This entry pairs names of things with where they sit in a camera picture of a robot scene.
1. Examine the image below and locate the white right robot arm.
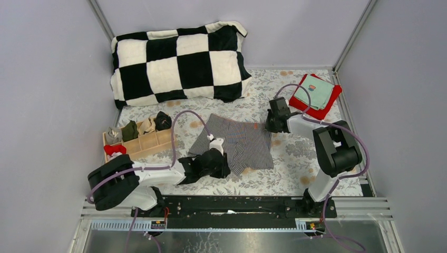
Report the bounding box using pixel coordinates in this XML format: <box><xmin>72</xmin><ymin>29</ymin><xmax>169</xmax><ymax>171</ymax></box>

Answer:
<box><xmin>265</xmin><ymin>109</ymin><xmax>363</xmax><ymax>217</ymax></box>

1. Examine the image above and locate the red folded garment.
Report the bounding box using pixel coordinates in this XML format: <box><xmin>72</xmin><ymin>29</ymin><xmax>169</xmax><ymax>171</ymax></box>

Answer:
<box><xmin>289</xmin><ymin>74</ymin><xmax>343</xmax><ymax>120</ymax></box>

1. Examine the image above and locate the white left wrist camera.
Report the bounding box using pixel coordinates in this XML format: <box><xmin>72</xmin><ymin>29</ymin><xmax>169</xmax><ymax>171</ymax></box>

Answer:
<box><xmin>209</xmin><ymin>138</ymin><xmax>224</xmax><ymax>155</ymax></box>

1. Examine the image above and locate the black white checkered pillow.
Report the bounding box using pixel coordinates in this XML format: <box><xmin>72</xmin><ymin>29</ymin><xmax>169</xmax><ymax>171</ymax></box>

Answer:
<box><xmin>110</xmin><ymin>21</ymin><xmax>251</xmax><ymax>109</ymax></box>

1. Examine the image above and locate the beige rolled sock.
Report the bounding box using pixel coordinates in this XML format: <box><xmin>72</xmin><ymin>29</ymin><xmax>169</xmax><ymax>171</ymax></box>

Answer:
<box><xmin>138</xmin><ymin>118</ymin><xmax>156</xmax><ymax>136</ymax></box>

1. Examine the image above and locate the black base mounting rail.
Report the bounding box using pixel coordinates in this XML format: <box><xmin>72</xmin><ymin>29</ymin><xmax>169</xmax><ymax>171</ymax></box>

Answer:
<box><xmin>131</xmin><ymin>195</ymin><xmax>337</xmax><ymax>229</ymax></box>

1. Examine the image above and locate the grey rolled sock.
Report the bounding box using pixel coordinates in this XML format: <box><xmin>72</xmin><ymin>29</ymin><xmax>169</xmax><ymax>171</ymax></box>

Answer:
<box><xmin>105</xmin><ymin>127</ymin><xmax>122</xmax><ymax>145</ymax></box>

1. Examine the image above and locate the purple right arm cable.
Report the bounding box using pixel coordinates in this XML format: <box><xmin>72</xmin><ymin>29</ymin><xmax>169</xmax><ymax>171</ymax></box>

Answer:
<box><xmin>274</xmin><ymin>83</ymin><xmax>370</xmax><ymax>253</ymax></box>

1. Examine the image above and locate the floral patterned bed sheet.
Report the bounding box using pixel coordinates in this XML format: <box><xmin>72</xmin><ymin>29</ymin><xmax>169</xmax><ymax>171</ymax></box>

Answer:
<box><xmin>117</xmin><ymin>70</ymin><xmax>331</xmax><ymax>196</ymax></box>

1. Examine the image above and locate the mint green folded cloth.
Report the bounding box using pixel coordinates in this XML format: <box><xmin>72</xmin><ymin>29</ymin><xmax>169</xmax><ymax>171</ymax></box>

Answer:
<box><xmin>290</xmin><ymin>75</ymin><xmax>335</xmax><ymax>110</ymax></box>

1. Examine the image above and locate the dark green rolled sock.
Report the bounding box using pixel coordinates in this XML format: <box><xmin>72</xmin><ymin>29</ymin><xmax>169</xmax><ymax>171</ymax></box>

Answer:
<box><xmin>121</xmin><ymin>120</ymin><xmax>139</xmax><ymax>142</ymax></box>

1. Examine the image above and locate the grey striped underwear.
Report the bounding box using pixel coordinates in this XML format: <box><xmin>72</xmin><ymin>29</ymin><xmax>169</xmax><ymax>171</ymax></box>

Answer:
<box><xmin>206</xmin><ymin>114</ymin><xmax>274</xmax><ymax>177</ymax></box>

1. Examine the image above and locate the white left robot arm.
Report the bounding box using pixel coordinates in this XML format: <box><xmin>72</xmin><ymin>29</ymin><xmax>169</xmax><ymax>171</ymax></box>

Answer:
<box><xmin>86</xmin><ymin>149</ymin><xmax>231</xmax><ymax>217</ymax></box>

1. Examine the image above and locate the wooden divided organizer box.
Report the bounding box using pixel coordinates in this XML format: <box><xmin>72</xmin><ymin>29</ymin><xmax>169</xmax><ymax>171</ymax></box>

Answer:
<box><xmin>102</xmin><ymin>129</ymin><xmax>172</xmax><ymax>162</ymax></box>

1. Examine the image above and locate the red rolled sock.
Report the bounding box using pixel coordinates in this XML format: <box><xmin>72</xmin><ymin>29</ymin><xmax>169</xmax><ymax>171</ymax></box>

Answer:
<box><xmin>103</xmin><ymin>144</ymin><xmax>127</xmax><ymax>156</ymax></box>

